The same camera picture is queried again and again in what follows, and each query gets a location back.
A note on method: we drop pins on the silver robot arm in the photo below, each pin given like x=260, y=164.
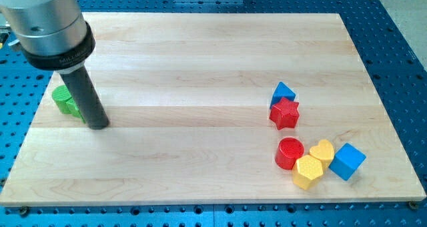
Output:
x=53, y=34

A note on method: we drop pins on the yellow hexagon block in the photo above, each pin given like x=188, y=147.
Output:
x=307, y=172

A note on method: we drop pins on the wooden board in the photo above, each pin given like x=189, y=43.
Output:
x=188, y=99

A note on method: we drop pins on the blue triangle block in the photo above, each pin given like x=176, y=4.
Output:
x=282, y=90

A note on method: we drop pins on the red star block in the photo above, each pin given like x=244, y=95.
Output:
x=285, y=114

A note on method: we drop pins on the red cylinder block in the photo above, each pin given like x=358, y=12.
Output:
x=288, y=151

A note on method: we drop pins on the yellow heart block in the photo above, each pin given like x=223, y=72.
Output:
x=324, y=152

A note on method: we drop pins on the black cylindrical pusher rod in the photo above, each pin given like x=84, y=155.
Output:
x=86, y=98

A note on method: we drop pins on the blue cube block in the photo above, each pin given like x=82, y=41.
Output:
x=346, y=161

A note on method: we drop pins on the green cylinder block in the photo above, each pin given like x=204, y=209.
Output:
x=61, y=96

